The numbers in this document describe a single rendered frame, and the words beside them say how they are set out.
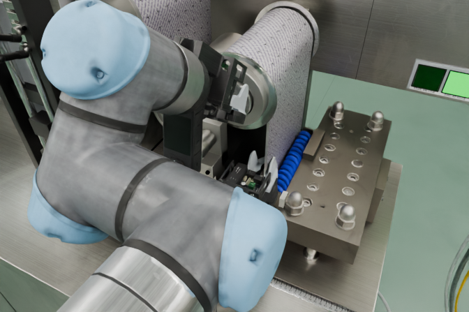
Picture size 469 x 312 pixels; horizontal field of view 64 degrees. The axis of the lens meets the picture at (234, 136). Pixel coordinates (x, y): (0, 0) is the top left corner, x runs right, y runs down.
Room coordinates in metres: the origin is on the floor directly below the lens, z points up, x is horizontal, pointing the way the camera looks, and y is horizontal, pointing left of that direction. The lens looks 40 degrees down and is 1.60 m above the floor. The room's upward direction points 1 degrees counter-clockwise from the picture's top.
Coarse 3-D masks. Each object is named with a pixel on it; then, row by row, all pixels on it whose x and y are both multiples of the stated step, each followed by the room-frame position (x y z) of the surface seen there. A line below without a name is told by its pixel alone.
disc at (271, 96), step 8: (232, 56) 0.53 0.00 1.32; (240, 56) 0.53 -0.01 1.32; (248, 64) 0.52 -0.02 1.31; (256, 64) 0.52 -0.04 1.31; (256, 72) 0.52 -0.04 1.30; (264, 72) 0.51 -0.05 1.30; (264, 80) 0.51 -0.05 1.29; (272, 88) 0.50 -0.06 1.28; (272, 96) 0.50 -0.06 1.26; (272, 104) 0.50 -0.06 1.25; (264, 112) 0.51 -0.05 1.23; (272, 112) 0.50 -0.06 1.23; (264, 120) 0.51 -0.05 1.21; (248, 128) 0.52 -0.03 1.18
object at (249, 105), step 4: (236, 84) 0.51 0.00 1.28; (240, 84) 0.51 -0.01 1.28; (236, 88) 0.51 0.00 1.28; (240, 88) 0.51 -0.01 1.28; (236, 92) 0.51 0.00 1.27; (248, 92) 0.50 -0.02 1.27; (248, 96) 0.50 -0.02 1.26; (252, 96) 0.51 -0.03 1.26; (248, 100) 0.50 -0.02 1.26; (252, 100) 0.50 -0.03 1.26; (248, 104) 0.50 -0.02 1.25; (252, 104) 0.50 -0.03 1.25; (248, 108) 0.50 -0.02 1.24
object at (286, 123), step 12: (300, 84) 0.67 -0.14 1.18; (288, 96) 0.60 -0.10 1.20; (300, 96) 0.68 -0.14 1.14; (288, 108) 0.60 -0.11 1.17; (300, 108) 0.69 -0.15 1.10; (276, 120) 0.54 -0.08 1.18; (288, 120) 0.61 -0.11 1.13; (300, 120) 0.70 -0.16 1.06; (276, 132) 0.55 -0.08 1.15; (288, 132) 0.62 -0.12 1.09; (276, 144) 0.55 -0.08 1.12; (288, 144) 0.63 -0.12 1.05; (276, 156) 0.56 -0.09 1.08; (264, 168) 0.51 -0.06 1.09
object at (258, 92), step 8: (240, 72) 0.51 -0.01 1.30; (248, 72) 0.51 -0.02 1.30; (248, 80) 0.51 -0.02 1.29; (256, 80) 0.51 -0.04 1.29; (248, 88) 0.51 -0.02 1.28; (256, 88) 0.50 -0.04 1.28; (264, 88) 0.51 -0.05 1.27; (256, 96) 0.50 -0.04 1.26; (264, 96) 0.50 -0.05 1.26; (256, 104) 0.50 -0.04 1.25; (264, 104) 0.50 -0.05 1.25; (248, 112) 0.51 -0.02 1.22; (256, 112) 0.50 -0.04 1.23; (248, 120) 0.51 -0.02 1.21; (256, 120) 0.50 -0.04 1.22
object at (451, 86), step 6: (450, 72) 0.67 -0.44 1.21; (450, 78) 0.67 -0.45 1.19; (456, 78) 0.66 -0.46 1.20; (462, 78) 0.66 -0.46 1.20; (468, 78) 0.65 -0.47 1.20; (450, 84) 0.66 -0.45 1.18; (456, 84) 0.66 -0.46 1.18; (462, 84) 0.65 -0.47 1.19; (468, 84) 0.65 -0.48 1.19; (444, 90) 0.67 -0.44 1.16; (450, 90) 0.66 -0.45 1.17; (456, 90) 0.66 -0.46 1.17; (462, 90) 0.65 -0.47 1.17; (468, 90) 0.65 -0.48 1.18; (468, 96) 0.65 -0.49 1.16
